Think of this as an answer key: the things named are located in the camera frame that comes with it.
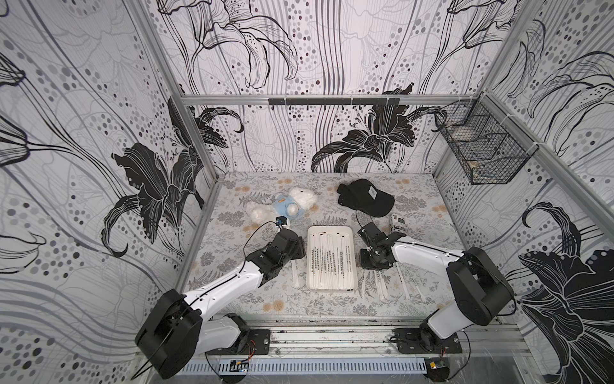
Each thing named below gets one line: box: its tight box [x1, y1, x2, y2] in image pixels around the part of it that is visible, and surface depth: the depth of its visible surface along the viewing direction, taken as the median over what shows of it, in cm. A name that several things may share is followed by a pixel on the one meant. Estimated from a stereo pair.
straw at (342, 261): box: [339, 235, 345, 290], surface depth 92 cm
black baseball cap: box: [336, 178, 395, 218], surface depth 107 cm
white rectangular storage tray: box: [306, 225, 359, 292], surface depth 92 cm
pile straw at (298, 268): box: [290, 259, 307, 289], surface depth 89 cm
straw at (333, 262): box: [331, 236, 337, 290], surface depth 91 cm
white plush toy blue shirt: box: [245, 186, 319, 226], surface depth 100 cm
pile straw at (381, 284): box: [360, 261, 427, 302], surface depth 86 cm
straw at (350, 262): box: [345, 235, 357, 290], surface depth 90 cm
